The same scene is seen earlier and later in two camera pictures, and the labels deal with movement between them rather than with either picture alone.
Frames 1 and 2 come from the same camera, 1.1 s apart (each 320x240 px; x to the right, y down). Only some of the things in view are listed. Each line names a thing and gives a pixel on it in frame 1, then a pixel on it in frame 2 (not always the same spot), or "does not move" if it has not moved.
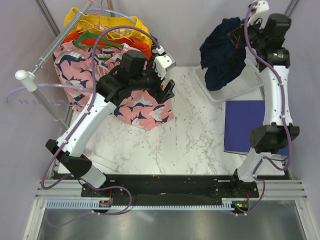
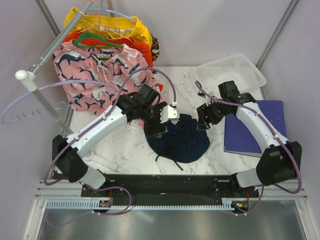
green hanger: x=78 y=42 does not move
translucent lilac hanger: x=47 y=84 to x=67 y=104
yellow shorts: x=125 y=27 does not move
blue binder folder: x=241 y=116 does not move
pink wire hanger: x=103 y=27 does not move
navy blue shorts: x=222 y=59 to x=182 y=141
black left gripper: x=160 y=95 to x=151 y=130
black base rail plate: x=171 y=188 does not move
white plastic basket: x=249 y=86 does not move
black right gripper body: x=256 y=38 to x=217 y=111
